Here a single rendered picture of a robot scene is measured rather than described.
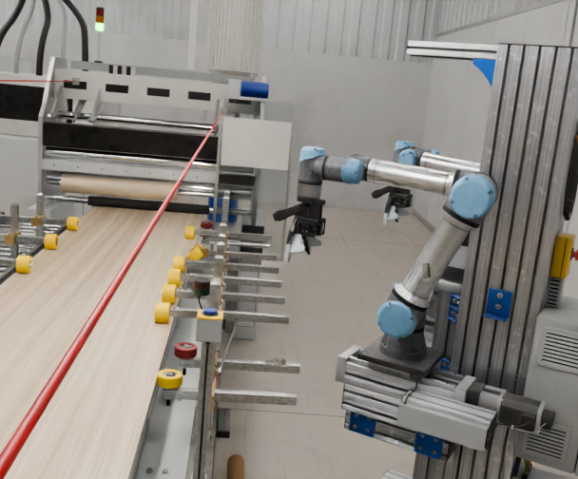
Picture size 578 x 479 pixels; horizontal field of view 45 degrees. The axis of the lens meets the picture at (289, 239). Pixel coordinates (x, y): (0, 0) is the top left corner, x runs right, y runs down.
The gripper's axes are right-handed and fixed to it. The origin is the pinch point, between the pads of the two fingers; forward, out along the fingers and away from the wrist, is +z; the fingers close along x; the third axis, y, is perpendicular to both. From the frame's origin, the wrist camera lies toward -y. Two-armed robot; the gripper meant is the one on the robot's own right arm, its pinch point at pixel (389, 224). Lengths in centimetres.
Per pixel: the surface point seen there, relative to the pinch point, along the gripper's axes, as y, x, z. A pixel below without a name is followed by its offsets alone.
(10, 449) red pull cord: 69, -252, -33
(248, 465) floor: -57, -1, 132
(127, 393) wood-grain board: -32, -123, 42
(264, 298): -43, -25, 37
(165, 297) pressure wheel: -77, -49, 38
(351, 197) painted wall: -338, 769, 112
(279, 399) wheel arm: 0, -87, 47
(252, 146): -154, 140, -10
